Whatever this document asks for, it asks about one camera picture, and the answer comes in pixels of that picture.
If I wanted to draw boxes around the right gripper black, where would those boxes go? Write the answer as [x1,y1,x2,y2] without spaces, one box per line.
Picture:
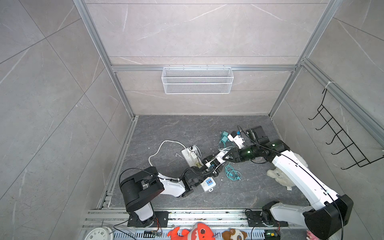
[222,144,259,163]

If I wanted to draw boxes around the white power strip colourful sockets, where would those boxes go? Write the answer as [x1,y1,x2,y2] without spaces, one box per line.
[181,145,216,197]

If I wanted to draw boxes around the white grey charger block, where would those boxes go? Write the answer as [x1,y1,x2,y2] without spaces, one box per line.
[215,151,227,164]

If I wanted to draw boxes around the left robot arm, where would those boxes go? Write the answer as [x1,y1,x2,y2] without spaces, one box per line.
[119,154,225,227]

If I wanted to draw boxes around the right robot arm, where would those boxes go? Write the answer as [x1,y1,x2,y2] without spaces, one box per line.
[223,126,354,240]

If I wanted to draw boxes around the white plush seal toy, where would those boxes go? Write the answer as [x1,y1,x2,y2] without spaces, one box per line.
[267,151,308,191]

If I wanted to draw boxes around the red plush lobster toy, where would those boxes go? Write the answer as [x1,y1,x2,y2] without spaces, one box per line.
[167,223,216,240]

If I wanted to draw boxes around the brown white plush dog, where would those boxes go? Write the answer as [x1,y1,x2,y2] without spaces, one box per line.
[222,229,248,240]

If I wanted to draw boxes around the pink plush toy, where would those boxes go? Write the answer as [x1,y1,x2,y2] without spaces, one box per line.
[306,230,319,240]

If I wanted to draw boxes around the white round clock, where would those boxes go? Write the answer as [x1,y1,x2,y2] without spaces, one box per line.
[85,227,114,240]

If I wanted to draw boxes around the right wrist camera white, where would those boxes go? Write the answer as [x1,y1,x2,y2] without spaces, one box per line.
[228,131,245,149]

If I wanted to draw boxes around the teal coiled cable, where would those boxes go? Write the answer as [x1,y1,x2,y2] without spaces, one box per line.
[224,163,242,182]

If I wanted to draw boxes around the white power strip cord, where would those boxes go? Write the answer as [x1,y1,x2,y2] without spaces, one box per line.
[148,139,187,167]

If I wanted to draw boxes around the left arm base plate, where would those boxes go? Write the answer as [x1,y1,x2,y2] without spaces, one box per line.
[127,211,170,228]

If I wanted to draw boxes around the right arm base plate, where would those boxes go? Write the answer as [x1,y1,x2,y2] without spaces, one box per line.
[244,209,289,227]

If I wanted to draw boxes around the black wall hook rack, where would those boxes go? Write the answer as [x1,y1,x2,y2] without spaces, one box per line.
[308,89,384,171]

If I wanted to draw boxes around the white wire mesh basket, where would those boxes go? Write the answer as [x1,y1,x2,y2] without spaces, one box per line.
[162,67,234,95]

